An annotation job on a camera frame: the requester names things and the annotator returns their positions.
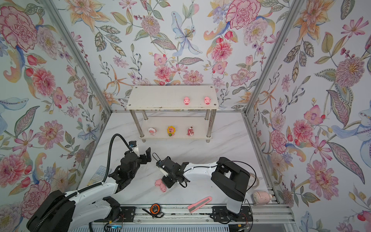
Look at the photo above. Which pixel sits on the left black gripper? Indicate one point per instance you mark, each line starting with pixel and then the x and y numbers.
pixel 145 160

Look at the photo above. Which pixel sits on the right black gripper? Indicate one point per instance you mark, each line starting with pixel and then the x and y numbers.
pixel 169 184

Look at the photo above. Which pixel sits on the pink round pig toy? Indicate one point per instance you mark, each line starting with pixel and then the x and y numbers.
pixel 152 131

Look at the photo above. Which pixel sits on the yellow-haired princess toy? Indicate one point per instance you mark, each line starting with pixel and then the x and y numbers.
pixel 171 130

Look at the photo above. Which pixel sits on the small red pink figurine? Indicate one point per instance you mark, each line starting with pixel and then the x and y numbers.
pixel 190 131

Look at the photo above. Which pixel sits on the white two-tier shelf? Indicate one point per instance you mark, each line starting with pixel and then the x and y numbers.
pixel 160 107

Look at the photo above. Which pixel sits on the single pink piglet toy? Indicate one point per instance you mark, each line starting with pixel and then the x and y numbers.
pixel 207 100

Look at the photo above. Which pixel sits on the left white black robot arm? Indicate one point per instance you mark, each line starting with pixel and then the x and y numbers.
pixel 64 212

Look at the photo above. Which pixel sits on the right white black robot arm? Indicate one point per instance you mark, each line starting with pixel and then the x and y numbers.
pixel 227 175

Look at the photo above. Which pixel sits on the pink piglet toy cluster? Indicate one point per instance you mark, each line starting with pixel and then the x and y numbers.
pixel 159 183

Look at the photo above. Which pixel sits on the pink striped flat tool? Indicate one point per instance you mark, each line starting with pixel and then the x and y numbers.
pixel 194 207

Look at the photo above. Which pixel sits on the black orange tape measure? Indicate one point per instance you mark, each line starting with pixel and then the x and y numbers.
pixel 154 211

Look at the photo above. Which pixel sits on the yellow grey calculator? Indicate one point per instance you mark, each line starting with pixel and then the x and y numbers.
pixel 98 175

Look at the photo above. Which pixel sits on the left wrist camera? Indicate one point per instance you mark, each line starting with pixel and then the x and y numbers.
pixel 134 146

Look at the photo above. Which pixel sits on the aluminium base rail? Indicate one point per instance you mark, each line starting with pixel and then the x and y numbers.
pixel 251 215

